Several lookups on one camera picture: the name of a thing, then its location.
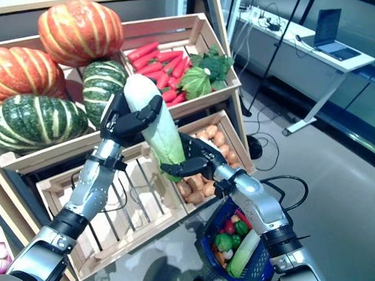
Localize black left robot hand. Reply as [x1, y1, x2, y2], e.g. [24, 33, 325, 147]
[99, 91, 164, 148]

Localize napa cabbage toy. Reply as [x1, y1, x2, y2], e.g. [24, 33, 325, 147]
[226, 228, 262, 280]
[119, 72, 193, 183]

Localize blue plastic shopping basket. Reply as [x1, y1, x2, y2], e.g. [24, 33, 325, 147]
[198, 195, 282, 281]

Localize green striped pumpkin with stem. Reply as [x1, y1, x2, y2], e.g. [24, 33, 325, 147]
[80, 60, 129, 129]

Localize red plastic carrot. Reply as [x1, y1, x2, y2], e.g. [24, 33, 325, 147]
[157, 72, 170, 91]
[172, 55, 188, 80]
[156, 50, 183, 64]
[143, 69, 163, 82]
[160, 88, 178, 104]
[127, 40, 160, 64]
[136, 60, 163, 76]
[131, 49, 160, 72]

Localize large wooden pumpkin crate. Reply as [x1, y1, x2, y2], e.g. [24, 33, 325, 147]
[0, 32, 155, 180]

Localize dark green striped pumpkin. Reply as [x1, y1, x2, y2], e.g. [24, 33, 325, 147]
[0, 93, 90, 158]

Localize wooden potato crate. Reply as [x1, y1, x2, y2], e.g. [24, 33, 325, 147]
[171, 108, 260, 218]

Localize light green leafy cabbage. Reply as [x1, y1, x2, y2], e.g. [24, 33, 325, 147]
[176, 65, 214, 102]

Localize wooden carrot crate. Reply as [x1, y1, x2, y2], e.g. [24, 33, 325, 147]
[116, 9, 245, 124]

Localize orange striped pumpkin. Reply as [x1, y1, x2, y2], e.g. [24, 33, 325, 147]
[0, 46, 70, 111]
[36, 0, 126, 70]

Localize dark green broccoli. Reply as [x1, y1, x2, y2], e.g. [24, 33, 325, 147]
[188, 44, 235, 93]

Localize wooden slatted crate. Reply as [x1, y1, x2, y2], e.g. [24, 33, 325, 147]
[31, 136, 213, 281]

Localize black round floor base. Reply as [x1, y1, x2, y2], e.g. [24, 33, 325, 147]
[247, 136, 266, 162]

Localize red chili pepper toy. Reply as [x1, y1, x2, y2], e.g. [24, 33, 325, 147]
[234, 209, 254, 230]

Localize bumpy green toy vegetable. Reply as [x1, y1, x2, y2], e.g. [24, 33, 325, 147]
[213, 233, 234, 252]

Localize green bell pepper toy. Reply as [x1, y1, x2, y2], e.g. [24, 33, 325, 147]
[233, 219, 250, 237]

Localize black tripod stand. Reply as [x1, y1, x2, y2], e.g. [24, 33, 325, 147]
[246, 0, 319, 121]

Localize white office desk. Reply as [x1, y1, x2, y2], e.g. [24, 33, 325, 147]
[228, 7, 375, 140]

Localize open grey laptop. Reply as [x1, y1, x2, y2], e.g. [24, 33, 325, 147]
[312, 7, 364, 63]

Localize wooden display shelf frame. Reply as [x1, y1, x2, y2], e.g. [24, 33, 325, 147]
[0, 0, 264, 281]

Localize black floor cable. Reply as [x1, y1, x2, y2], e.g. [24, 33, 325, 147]
[252, 112, 282, 180]

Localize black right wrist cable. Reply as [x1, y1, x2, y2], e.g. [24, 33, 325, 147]
[259, 173, 308, 212]

